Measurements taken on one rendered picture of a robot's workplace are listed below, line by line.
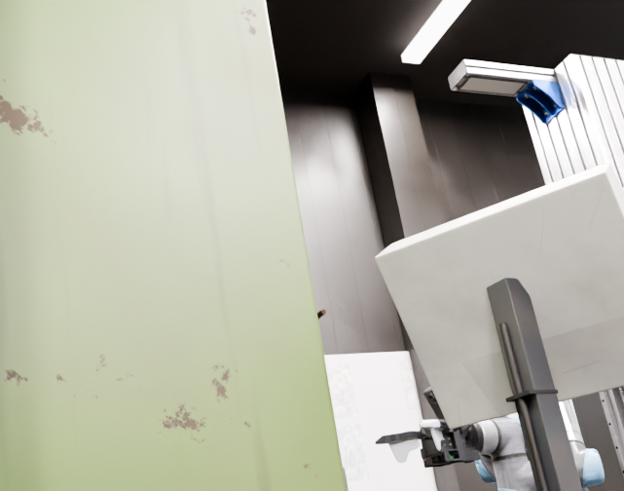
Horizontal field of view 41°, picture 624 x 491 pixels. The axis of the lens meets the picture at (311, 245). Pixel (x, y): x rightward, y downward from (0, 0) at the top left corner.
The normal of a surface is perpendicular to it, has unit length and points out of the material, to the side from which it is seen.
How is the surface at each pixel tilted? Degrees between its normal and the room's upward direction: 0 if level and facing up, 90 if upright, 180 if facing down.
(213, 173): 90
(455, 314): 120
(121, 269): 90
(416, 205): 90
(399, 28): 180
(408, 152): 90
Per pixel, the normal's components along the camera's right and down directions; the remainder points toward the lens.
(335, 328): 0.37, -0.41
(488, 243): -0.39, 0.25
